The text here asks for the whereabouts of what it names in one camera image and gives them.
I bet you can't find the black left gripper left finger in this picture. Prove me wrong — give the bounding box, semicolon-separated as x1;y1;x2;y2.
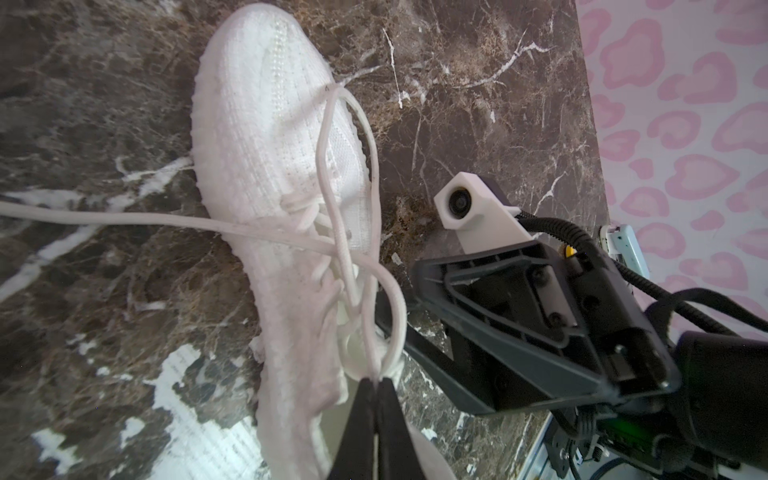
327;378;377;480

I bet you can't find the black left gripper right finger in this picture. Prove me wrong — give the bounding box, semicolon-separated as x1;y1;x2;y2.
376;378;426;480

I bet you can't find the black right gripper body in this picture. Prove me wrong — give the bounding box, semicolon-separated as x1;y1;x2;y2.
405;240;681;416

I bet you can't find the white shoelace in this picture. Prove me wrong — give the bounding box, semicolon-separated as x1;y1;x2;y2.
1;84;408;382

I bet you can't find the white knit sneaker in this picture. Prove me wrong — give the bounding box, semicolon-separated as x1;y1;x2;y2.
191;3;382;479

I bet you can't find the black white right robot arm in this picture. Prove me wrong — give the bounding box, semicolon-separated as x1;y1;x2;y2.
406;238;767;479

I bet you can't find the light blue stapler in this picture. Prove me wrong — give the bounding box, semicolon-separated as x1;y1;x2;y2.
599;224;650;279

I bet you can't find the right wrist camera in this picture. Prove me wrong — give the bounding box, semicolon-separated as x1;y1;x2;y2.
433;172;533;254

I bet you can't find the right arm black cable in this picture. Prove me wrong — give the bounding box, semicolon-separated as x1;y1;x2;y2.
518;212;768;343

